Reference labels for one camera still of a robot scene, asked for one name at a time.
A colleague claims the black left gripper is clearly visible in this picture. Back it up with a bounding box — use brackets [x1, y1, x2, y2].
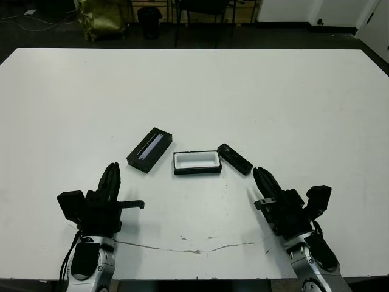
[77, 162, 145, 240]

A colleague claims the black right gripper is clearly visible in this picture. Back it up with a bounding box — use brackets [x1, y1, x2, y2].
[252, 166, 314, 238]

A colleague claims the black box lid with window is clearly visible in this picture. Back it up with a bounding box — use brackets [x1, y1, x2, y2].
[126, 127, 174, 175]

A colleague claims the slim black camera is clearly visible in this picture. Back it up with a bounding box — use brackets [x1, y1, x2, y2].
[217, 143, 254, 175]

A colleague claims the black box base white insert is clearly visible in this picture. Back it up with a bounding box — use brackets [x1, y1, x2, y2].
[173, 150, 222, 176]

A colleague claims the crumpled yellow-green bag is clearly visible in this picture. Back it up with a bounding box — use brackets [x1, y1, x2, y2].
[75, 0, 127, 42]

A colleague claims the black trash bin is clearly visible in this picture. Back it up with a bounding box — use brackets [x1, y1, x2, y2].
[136, 7, 162, 40]

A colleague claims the black office chair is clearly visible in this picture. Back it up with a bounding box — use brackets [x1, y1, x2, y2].
[173, 0, 235, 49]

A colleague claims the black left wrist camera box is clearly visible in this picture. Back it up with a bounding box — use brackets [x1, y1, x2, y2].
[57, 190, 86, 226]

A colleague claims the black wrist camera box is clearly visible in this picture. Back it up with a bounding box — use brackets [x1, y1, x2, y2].
[306, 184, 332, 218]
[57, 190, 86, 226]

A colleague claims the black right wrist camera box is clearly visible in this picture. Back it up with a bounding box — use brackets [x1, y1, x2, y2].
[306, 184, 332, 218]

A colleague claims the white floor cable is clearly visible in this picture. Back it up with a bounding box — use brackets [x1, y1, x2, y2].
[0, 12, 80, 31]

